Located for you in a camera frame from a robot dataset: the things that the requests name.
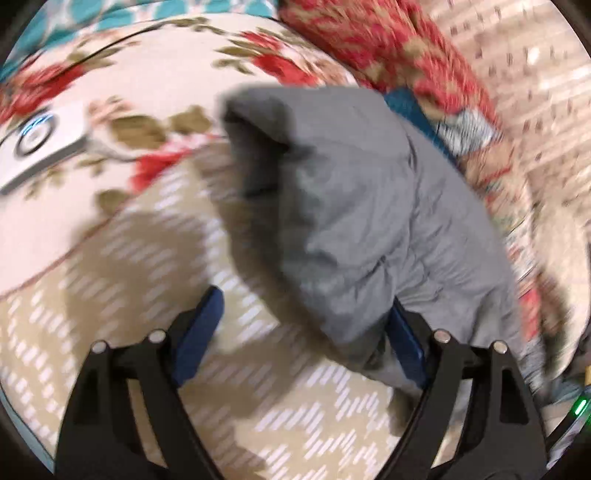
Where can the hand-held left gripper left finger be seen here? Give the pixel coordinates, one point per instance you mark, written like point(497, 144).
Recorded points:
point(198, 337)

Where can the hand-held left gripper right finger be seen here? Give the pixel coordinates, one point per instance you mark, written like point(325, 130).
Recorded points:
point(408, 346)

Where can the grey puffer jacket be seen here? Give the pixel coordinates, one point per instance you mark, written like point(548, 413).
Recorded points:
point(360, 207)

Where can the patterned beige teal bedsheet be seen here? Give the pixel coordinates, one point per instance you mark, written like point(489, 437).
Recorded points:
point(46, 323)

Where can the blue mat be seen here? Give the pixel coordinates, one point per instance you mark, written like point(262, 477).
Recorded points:
point(411, 108)

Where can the cream printed blanket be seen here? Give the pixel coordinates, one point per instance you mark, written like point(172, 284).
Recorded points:
point(545, 115)

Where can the white red floral pillow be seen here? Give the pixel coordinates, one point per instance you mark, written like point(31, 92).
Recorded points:
point(152, 69)

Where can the red floral quilt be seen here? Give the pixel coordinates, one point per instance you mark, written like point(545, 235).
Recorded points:
point(369, 37)

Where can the teal white patterned pillow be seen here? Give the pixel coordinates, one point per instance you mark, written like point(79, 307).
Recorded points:
point(115, 14)

